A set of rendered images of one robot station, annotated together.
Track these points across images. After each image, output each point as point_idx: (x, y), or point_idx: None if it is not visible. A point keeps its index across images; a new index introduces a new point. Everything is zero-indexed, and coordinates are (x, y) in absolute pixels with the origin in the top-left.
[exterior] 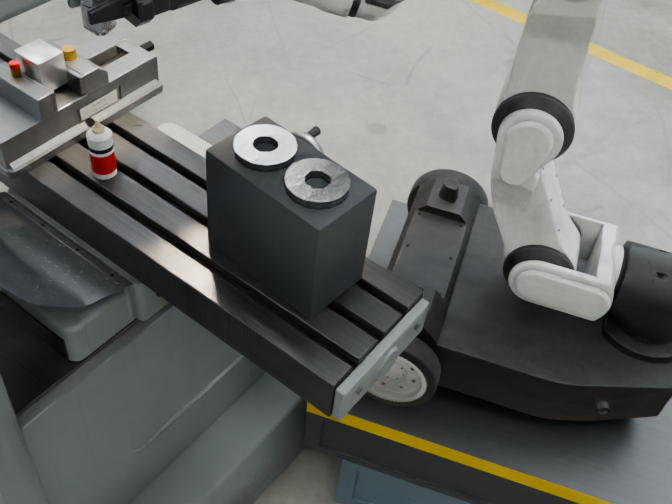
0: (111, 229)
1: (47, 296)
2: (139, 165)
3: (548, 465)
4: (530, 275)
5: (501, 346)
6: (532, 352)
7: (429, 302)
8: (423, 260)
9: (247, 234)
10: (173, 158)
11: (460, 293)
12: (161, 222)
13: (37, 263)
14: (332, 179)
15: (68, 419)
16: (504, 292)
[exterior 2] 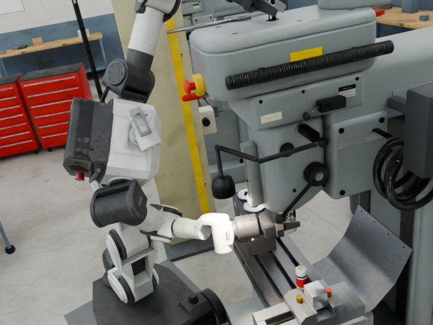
0: (308, 262)
1: (338, 249)
2: (286, 285)
3: (185, 282)
4: (155, 271)
5: (175, 285)
6: (167, 280)
7: (187, 298)
8: (169, 320)
9: None
10: (270, 284)
11: (167, 308)
12: (289, 260)
13: (340, 276)
14: (243, 193)
15: None
16: (152, 302)
